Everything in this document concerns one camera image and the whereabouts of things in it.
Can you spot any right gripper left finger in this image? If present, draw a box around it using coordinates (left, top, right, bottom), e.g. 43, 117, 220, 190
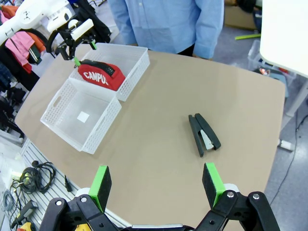
39, 165, 121, 231

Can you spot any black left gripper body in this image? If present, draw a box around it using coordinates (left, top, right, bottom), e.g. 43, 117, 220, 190
59, 28, 91, 53

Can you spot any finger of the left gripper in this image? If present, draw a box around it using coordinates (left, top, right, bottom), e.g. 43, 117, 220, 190
81, 35, 98, 51
57, 44, 81, 67

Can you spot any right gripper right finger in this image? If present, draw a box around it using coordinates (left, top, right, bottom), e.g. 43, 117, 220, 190
194, 163, 281, 231

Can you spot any red Campus pencil case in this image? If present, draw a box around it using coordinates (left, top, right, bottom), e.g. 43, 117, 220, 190
76, 59, 126, 91

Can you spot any black stapler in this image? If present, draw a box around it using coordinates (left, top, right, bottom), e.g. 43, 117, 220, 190
188, 113, 221, 158

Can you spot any person's left forearm blue sleeve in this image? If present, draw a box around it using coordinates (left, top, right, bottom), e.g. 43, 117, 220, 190
193, 21, 225, 60

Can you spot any person's right forearm blue sleeve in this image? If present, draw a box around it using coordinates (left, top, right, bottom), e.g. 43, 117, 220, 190
115, 14, 139, 46

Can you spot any black hanging jacket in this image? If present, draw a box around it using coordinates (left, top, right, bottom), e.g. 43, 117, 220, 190
72, 0, 113, 44

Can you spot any orange hanging garment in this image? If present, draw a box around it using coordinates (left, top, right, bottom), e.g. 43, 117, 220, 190
0, 4, 47, 52

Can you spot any white perforated plastic basket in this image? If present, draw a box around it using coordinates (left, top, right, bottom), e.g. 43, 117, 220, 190
68, 42, 151, 102
40, 78, 122, 154

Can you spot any pink hanging garment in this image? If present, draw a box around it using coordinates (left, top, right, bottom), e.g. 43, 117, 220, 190
4, 30, 36, 67

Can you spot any black hanging garment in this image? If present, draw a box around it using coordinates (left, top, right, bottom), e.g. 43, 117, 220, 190
0, 45, 40, 92

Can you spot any person in blue shirt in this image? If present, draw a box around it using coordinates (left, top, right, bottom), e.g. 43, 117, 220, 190
107, 0, 225, 60

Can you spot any black handheld controller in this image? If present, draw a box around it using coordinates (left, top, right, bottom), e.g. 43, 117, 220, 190
11, 199, 39, 229

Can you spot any yellow emergency stop box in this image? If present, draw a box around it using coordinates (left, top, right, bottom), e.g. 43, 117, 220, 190
16, 221, 34, 231

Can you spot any clear plastic storage bin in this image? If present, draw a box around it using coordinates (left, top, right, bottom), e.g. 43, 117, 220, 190
247, 39, 296, 85

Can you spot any brown cardboard box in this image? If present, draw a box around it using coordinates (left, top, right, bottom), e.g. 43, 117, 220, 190
223, 4, 262, 31

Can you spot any green flat strip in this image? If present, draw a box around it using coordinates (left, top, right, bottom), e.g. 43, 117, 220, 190
235, 33, 262, 41

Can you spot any white table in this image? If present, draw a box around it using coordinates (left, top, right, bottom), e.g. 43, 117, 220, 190
259, 0, 308, 116

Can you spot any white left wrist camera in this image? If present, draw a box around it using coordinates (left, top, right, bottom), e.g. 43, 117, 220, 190
68, 18, 94, 40

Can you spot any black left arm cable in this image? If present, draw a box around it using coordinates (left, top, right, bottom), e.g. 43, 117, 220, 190
46, 28, 64, 54

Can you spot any black coiled power cable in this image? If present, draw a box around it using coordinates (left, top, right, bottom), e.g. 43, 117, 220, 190
12, 160, 57, 195

